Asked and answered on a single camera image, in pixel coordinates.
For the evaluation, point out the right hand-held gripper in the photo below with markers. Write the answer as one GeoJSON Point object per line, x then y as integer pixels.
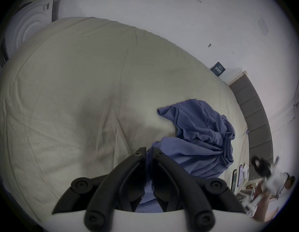
{"type": "Point", "coordinates": [278, 181]}

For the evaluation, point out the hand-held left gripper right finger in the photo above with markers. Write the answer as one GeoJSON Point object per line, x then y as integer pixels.
{"type": "Point", "coordinates": [178, 177]}

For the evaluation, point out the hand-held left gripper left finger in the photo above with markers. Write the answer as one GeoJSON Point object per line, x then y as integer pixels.
{"type": "Point", "coordinates": [120, 177]}

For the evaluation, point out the blue garment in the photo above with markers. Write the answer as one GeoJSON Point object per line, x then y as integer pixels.
{"type": "Point", "coordinates": [200, 134]}

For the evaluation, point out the person's right hand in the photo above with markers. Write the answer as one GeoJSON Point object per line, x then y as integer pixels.
{"type": "Point", "coordinates": [290, 181]}

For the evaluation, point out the black phone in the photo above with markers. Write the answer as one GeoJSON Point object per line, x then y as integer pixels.
{"type": "Point", "coordinates": [235, 180]}

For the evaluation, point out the grey padded headboard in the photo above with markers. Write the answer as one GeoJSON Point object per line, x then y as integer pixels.
{"type": "Point", "coordinates": [255, 119]}

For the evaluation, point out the bed with beige sheet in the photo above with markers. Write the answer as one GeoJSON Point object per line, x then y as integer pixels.
{"type": "Point", "coordinates": [67, 93]}

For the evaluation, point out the dark blue card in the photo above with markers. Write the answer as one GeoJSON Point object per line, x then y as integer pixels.
{"type": "Point", "coordinates": [218, 68]}

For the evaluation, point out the white washing machine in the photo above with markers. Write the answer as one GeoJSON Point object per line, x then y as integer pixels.
{"type": "Point", "coordinates": [28, 25]}

